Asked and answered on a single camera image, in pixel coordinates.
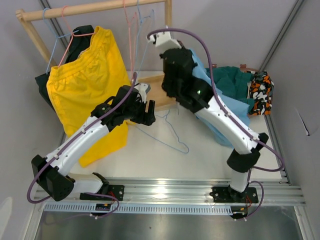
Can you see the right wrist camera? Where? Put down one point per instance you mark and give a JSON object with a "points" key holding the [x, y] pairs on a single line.
{"points": [[163, 41]]}

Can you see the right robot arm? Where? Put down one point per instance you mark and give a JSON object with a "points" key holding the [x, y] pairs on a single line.
{"points": [[197, 96]]}

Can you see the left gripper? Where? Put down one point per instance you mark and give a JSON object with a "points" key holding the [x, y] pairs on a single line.
{"points": [[146, 118]]}

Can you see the light blue shorts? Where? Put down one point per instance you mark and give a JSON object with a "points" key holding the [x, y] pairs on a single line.
{"points": [[203, 73]]}

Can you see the yellow shorts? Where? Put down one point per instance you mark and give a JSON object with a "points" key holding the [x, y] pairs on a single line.
{"points": [[77, 87]]}

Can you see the aluminium mounting rail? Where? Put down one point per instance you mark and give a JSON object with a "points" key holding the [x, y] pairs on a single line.
{"points": [[189, 192]]}

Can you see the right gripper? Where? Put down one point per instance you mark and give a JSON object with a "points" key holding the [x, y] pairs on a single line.
{"points": [[164, 54]]}

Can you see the camouflage patterned shorts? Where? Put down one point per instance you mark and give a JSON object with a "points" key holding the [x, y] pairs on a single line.
{"points": [[261, 92]]}

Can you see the slotted cable duct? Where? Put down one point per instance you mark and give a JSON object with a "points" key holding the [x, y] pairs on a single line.
{"points": [[128, 208]]}

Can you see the black shorts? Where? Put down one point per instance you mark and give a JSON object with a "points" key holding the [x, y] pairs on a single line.
{"points": [[78, 45]]}

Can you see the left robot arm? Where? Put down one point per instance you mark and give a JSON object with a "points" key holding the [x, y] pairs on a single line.
{"points": [[52, 172]]}

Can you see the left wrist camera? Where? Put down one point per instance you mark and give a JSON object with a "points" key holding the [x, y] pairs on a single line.
{"points": [[143, 89]]}

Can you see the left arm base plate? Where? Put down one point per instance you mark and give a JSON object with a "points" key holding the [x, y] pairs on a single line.
{"points": [[117, 191]]}

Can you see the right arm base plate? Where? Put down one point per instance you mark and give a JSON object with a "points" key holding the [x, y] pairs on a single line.
{"points": [[225, 194]]}

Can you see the pink translucent plastic basin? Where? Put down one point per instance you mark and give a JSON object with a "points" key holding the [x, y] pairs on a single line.
{"points": [[243, 66]]}

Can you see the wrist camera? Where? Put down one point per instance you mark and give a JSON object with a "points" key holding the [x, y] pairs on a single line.
{"points": [[143, 89], [163, 41]]}

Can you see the dark green shorts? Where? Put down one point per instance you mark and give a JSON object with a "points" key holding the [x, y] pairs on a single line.
{"points": [[234, 91]]}

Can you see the wooden clothes rack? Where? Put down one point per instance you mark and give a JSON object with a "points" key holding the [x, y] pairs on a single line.
{"points": [[26, 19]]}

